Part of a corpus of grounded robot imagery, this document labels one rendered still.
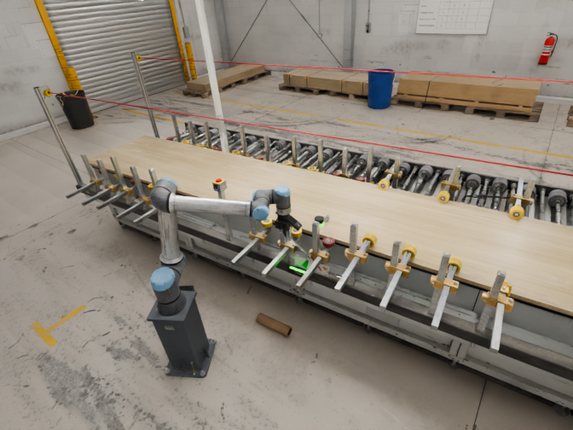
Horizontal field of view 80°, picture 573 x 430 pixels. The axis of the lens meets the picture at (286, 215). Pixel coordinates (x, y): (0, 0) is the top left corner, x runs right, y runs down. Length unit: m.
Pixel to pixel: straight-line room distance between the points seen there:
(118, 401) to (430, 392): 2.15
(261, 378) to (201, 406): 0.44
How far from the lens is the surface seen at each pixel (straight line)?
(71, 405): 3.12
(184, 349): 2.66
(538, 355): 2.26
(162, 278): 2.30
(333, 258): 2.53
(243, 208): 1.89
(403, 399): 2.70
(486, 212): 2.80
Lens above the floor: 2.34
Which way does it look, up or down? 34 degrees down
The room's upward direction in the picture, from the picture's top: 5 degrees counter-clockwise
